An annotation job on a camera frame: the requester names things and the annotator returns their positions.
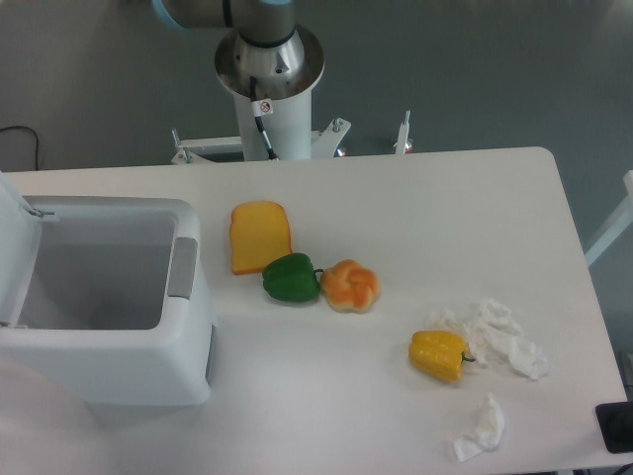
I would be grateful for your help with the yellow bell pepper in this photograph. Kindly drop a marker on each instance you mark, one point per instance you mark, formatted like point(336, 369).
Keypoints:
point(440, 354)

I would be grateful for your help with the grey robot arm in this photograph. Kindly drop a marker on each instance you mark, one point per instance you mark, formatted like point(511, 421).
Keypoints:
point(264, 24)

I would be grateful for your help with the white frame at right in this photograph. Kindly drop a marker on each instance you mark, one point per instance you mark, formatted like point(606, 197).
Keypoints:
point(619, 220)

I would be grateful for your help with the small crumpled white tissue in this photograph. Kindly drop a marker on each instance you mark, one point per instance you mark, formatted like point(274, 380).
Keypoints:
point(487, 433)

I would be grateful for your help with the white trash can body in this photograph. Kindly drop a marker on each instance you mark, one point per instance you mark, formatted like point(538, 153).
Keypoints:
point(118, 311)

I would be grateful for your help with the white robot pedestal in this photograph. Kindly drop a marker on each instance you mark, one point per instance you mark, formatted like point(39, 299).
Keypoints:
point(272, 93)

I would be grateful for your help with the green bell pepper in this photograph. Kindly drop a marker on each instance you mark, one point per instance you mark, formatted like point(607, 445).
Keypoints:
point(291, 278)

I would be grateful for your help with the white trash can lid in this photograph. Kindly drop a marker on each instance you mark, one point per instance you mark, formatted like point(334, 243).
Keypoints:
point(21, 233)

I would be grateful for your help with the braided bread roll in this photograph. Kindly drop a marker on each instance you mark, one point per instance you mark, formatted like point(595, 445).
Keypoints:
point(348, 286)

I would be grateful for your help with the black device at edge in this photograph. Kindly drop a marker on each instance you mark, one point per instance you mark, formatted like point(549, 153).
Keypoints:
point(615, 423)

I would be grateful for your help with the white levelling foot post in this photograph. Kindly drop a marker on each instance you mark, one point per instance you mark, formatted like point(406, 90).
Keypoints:
point(403, 144)

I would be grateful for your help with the large crumpled white tissue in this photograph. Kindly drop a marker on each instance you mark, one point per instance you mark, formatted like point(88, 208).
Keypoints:
point(491, 331)

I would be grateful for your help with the orange toast slice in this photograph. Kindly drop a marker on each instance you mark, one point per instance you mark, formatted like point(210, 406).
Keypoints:
point(259, 233)

